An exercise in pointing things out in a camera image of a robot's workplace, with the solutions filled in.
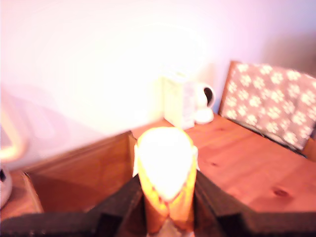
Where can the orange and white footbag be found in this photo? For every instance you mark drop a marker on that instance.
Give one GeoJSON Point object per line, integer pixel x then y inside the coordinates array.
{"type": "Point", "coordinates": [165, 160]}

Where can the white printed carton box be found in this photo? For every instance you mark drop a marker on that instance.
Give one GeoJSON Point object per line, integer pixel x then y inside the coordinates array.
{"type": "Point", "coordinates": [176, 101]}

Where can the grey paw print cushion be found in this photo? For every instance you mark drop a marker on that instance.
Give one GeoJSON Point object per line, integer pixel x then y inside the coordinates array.
{"type": "Point", "coordinates": [271, 103]}

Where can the white electric water kettle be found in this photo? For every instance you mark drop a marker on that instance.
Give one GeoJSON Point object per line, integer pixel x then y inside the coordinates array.
{"type": "Point", "coordinates": [14, 148]}

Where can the small white round camera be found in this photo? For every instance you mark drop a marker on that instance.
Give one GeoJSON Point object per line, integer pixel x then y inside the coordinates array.
{"type": "Point", "coordinates": [206, 103]}

